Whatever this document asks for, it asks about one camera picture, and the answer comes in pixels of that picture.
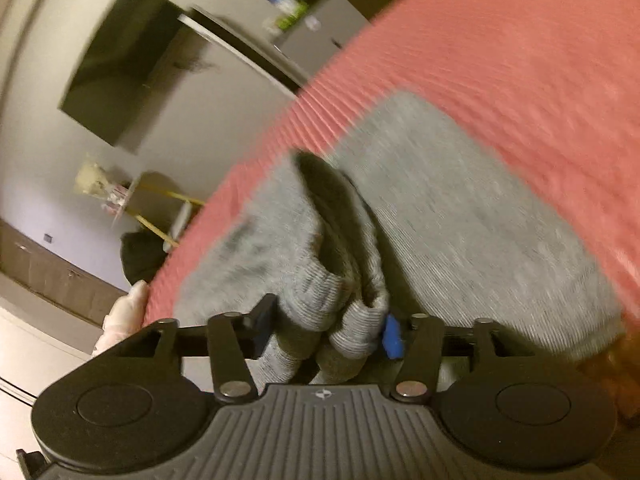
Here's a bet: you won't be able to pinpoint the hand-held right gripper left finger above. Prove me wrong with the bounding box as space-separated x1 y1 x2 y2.
136 294 279 403

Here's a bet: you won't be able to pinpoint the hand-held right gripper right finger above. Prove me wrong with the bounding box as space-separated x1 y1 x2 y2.
382 312 503 403

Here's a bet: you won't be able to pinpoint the gray pants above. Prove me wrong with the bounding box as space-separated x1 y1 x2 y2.
172 90 627 386

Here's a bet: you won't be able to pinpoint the yellow side table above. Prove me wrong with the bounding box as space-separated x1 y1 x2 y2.
107 172 207 250

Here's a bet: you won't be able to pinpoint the wooden cabinet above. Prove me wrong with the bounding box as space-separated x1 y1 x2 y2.
0 220 132 326

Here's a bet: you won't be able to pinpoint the small plush toy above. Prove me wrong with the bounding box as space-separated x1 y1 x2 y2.
74 155 132 217

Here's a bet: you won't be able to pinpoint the pink ribbed blanket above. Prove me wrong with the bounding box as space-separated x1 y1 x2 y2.
140 0 640 411

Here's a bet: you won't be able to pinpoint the gray bedside cabinet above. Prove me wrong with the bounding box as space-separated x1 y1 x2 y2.
272 0 372 70

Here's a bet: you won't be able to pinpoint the green packet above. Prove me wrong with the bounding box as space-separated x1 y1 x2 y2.
274 2 310 32

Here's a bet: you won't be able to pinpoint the black wall television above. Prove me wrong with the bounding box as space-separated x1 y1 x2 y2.
57 0 212 152

